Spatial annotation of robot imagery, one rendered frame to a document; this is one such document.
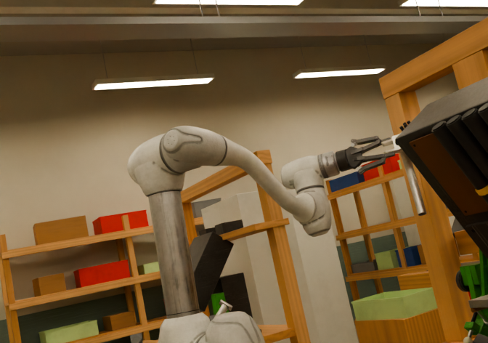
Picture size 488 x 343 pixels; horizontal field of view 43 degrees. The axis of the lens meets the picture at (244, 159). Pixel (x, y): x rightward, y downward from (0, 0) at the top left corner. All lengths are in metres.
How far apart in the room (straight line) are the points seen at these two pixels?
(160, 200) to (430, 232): 1.10
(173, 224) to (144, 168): 0.19
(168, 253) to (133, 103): 7.26
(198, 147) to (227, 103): 7.84
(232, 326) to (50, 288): 6.16
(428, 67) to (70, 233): 6.09
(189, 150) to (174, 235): 0.27
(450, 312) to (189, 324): 1.08
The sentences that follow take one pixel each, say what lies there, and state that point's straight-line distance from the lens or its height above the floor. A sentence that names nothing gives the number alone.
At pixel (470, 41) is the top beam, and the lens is 2.28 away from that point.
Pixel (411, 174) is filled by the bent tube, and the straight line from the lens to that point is 2.31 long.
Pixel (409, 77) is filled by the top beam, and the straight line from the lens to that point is 2.50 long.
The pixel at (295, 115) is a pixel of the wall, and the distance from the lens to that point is 10.18.
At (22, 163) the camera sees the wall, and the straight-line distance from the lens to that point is 8.53.
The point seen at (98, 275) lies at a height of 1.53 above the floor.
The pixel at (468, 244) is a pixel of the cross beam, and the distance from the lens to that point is 2.51.
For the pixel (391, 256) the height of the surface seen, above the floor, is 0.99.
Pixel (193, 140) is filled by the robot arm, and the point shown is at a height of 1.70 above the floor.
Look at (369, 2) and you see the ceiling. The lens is 9.00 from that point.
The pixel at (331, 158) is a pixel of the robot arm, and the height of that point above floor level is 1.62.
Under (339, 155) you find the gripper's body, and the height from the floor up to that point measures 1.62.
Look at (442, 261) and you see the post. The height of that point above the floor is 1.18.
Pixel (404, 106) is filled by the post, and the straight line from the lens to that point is 2.54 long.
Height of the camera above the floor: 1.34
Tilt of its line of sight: 9 degrees up
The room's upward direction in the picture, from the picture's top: 12 degrees counter-clockwise
